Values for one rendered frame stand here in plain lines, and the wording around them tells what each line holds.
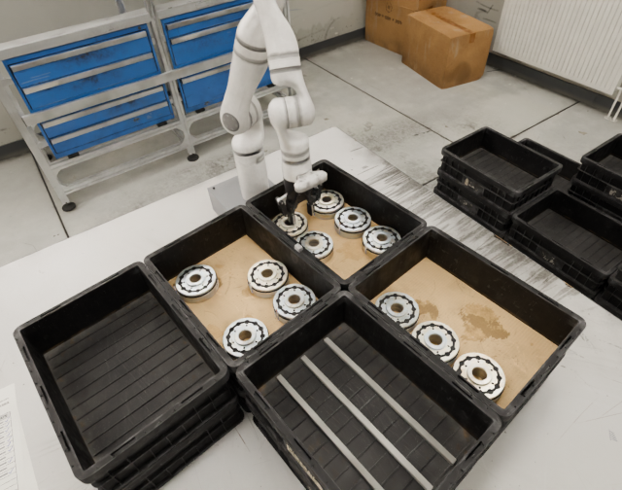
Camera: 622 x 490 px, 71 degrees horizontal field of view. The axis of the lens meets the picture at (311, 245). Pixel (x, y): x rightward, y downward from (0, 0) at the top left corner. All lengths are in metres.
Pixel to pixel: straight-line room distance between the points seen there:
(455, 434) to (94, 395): 0.74
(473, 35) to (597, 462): 3.17
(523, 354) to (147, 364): 0.83
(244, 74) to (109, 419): 0.83
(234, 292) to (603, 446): 0.89
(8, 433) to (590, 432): 1.31
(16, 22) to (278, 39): 2.68
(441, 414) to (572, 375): 0.41
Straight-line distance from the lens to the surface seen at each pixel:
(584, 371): 1.27
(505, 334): 1.09
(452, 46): 3.73
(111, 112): 2.85
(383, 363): 0.99
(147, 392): 1.03
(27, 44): 2.65
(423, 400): 0.96
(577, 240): 2.08
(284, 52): 1.00
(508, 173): 2.13
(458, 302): 1.11
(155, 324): 1.12
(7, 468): 1.26
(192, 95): 2.96
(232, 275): 1.15
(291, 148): 1.04
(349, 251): 1.18
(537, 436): 1.14
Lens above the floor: 1.69
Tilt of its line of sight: 46 degrees down
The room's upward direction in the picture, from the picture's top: 4 degrees counter-clockwise
